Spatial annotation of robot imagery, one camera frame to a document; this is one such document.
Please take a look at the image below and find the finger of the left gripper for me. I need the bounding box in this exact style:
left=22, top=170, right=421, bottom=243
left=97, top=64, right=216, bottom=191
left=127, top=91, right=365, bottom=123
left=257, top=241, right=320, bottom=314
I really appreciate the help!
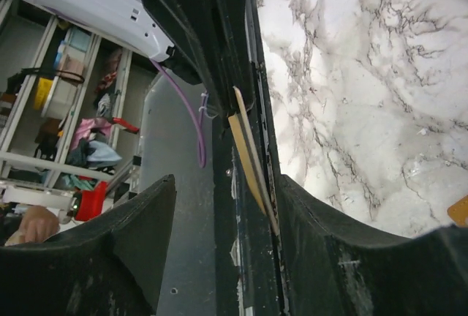
left=142, top=0, right=254, bottom=111

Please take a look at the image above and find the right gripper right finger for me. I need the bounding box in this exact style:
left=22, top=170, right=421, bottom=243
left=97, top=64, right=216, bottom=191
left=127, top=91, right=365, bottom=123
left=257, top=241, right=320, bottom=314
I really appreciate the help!
left=276, top=175, right=467, bottom=315

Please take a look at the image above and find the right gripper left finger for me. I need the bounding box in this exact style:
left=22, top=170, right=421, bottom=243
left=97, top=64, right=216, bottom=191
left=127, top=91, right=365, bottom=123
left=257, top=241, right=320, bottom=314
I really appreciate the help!
left=1, top=175, right=176, bottom=315

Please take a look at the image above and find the yellow leather card holder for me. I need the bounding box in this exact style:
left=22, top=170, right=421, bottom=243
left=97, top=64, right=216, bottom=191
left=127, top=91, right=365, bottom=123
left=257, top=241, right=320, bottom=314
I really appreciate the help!
left=447, top=195, right=468, bottom=227

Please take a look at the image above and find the person's hand in background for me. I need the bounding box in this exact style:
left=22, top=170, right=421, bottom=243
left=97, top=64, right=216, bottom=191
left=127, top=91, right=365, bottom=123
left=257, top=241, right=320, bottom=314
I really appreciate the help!
left=5, top=206, right=60, bottom=247

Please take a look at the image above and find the storage shelf with clutter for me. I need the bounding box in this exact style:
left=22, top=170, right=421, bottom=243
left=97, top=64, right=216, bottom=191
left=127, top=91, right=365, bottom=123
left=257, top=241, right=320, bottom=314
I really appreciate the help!
left=1, top=0, right=154, bottom=222

